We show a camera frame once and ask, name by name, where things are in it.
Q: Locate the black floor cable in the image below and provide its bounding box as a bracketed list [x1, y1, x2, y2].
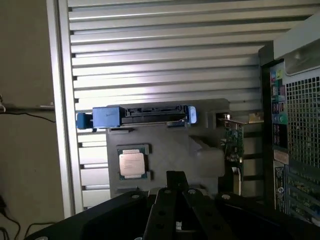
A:
[0, 194, 22, 240]

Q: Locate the silver green CPU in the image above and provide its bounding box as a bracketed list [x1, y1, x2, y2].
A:
[117, 149, 146, 180]

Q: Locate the green graphics card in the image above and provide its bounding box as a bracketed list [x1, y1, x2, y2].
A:
[216, 113, 265, 196]

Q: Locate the aluminium table frame rail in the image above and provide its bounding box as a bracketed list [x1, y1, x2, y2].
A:
[45, 0, 77, 217]

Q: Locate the grey plastic parts rack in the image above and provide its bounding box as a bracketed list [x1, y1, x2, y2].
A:
[105, 98, 232, 201]

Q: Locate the hard disk with blue carrier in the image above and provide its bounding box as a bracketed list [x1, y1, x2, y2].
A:
[75, 104, 199, 133]

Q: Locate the thin grey metal rod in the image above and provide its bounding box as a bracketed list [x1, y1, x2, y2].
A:
[0, 105, 55, 111]

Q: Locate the black silver PC case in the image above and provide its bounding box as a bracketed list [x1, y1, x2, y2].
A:
[258, 11, 320, 226]

